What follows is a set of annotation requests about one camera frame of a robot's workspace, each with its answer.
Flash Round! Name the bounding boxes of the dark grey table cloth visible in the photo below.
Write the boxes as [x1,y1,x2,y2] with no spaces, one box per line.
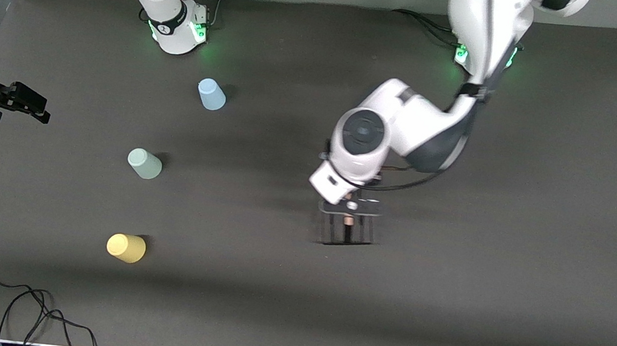
[0,0,617,346]

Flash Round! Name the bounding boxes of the black left arm base cable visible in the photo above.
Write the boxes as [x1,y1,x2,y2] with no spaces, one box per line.
[388,8,466,47]

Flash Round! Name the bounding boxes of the pale green plastic cup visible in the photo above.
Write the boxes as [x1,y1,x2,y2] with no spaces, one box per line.
[126,146,165,181]

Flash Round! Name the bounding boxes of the light blue plastic cup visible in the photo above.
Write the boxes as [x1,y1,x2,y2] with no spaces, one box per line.
[196,78,228,112]

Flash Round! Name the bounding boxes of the black wire cup holder rack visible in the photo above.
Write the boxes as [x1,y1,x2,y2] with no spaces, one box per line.
[314,194,385,251]

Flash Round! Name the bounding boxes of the yellow plastic cup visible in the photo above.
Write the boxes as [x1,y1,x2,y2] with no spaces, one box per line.
[105,232,148,265]

